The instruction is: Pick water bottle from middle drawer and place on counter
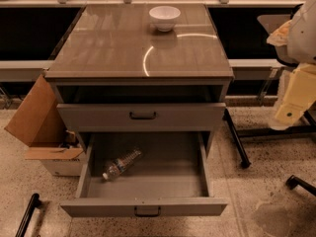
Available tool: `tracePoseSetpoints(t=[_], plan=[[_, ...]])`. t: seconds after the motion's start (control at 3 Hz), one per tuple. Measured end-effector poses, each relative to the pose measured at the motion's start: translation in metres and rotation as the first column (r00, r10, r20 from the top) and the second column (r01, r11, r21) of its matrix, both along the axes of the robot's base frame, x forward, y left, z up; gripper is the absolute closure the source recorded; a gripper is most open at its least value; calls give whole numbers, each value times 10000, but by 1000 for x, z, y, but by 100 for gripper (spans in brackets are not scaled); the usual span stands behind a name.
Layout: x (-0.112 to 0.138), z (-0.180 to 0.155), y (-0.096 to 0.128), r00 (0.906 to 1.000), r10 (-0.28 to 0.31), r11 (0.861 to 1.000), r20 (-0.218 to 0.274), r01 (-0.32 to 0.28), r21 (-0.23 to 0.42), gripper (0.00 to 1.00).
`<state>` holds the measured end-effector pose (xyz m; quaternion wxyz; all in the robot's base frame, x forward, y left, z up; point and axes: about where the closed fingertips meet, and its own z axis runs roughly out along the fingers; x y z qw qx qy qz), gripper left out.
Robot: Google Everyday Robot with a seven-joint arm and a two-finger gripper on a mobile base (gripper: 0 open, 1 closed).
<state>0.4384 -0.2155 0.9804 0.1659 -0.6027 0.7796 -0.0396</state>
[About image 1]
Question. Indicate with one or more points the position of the open middle drawer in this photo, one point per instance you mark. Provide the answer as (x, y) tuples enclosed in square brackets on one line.
[(169, 179)]

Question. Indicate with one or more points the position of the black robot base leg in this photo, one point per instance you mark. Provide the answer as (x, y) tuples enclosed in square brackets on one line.
[(34, 203)]

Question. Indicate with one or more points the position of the white ceramic bowl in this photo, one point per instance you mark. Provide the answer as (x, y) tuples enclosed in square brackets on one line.
[(164, 18)]

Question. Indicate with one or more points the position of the brown cardboard box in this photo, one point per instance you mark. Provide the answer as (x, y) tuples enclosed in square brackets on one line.
[(38, 124)]

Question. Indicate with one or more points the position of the partly open top drawer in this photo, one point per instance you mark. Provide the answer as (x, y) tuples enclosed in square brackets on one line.
[(141, 117)]

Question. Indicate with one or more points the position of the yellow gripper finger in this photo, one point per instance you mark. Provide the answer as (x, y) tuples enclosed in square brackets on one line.
[(299, 95), (279, 37)]

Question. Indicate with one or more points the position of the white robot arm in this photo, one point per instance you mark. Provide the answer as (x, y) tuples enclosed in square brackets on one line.
[(298, 35)]

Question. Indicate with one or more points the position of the clear plastic water bottle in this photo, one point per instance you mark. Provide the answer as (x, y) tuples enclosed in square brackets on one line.
[(115, 167)]

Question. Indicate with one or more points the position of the black chair leg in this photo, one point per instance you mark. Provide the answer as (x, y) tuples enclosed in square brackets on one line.
[(293, 181)]

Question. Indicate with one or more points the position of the grey drawer cabinet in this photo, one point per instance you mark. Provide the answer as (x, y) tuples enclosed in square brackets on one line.
[(114, 55)]

